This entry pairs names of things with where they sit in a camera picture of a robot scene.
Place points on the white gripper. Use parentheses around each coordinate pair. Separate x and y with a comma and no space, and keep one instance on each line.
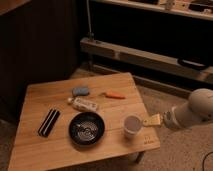
(157,120)

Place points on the white ceramic cup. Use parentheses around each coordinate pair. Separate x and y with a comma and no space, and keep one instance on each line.
(132,125)

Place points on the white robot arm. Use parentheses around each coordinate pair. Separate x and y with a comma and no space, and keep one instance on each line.
(198,110)

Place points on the black ceramic bowl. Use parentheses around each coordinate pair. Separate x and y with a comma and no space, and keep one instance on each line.
(86,128)

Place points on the orange carrot toy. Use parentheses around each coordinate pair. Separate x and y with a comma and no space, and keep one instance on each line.
(114,95)

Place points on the white plastic bottle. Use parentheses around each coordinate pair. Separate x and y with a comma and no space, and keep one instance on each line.
(82,104)

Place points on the blue sponge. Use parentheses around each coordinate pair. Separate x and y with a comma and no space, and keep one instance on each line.
(80,91)

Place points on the wooden table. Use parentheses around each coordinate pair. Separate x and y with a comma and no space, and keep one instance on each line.
(43,139)

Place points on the low wooden shelf beam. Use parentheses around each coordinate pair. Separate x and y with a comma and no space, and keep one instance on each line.
(145,59)

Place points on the black striped rectangular case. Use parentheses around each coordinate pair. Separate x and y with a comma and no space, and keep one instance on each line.
(48,123)

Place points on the metal pole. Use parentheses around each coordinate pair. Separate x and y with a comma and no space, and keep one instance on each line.
(90,33)

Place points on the upper wooden shelf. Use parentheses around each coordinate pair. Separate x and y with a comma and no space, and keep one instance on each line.
(177,7)

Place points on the black handle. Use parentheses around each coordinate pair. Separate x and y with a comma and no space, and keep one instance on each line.
(192,65)

